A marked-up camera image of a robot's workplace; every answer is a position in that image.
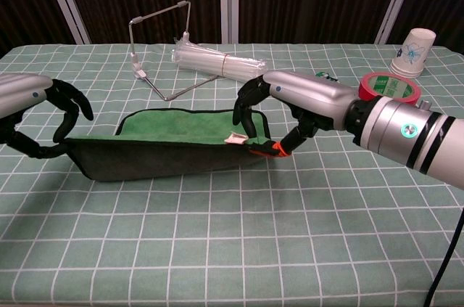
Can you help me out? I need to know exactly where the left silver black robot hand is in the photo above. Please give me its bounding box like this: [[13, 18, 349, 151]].
[[0, 73, 94, 159]]

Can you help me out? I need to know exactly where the small green packet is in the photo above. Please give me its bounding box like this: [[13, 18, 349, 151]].
[[314, 70, 340, 83]]

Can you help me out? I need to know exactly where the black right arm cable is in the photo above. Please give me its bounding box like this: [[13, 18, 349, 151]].
[[423, 205, 464, 307]]

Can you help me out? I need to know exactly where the bent metal wire stand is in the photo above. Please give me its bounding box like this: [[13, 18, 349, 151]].
[[128, 0, 218, 102]]

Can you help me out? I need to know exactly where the white paper cup blue print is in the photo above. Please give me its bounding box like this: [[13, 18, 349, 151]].
[[389, 28, 436, 78]]

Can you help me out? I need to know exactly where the red tape roll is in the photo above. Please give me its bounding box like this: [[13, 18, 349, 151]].
[[358, 71, 423, 105]]

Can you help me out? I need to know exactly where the bundle of clear plastic straws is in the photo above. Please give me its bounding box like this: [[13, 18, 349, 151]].
[[170, 44, 269, 81]]

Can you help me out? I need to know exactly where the green checked tablecloth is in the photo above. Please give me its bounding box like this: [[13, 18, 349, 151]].
[[0, 43, 464, 307]]

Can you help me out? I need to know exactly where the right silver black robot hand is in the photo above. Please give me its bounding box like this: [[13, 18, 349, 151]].
[[231, 70, 358, 157]]

